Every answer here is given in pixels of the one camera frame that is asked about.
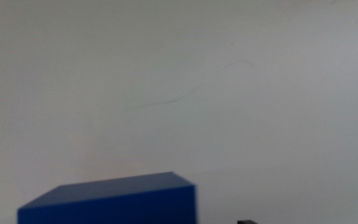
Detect blue cube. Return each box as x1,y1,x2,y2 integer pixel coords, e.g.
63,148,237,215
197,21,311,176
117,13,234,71
17,171,198,224

